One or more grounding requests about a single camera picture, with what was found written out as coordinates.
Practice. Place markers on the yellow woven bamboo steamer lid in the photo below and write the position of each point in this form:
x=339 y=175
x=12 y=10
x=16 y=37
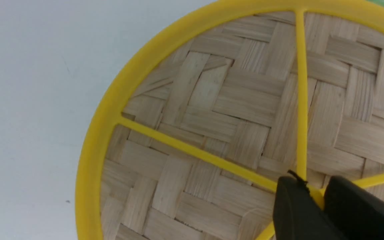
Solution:
x=192 y=135

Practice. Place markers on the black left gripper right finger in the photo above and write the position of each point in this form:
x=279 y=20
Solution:
x=358 y=214

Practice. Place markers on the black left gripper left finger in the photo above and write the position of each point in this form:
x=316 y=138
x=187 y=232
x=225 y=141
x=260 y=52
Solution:
x=296 y=216

